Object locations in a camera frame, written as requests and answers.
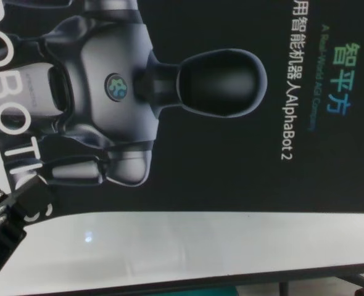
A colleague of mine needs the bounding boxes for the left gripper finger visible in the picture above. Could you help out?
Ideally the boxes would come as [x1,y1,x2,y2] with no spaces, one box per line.
[2,212,27,247]
[12,176,59,224]

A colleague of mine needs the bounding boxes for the black robot poster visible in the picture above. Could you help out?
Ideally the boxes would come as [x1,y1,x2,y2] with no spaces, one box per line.
[0,0,364,223]

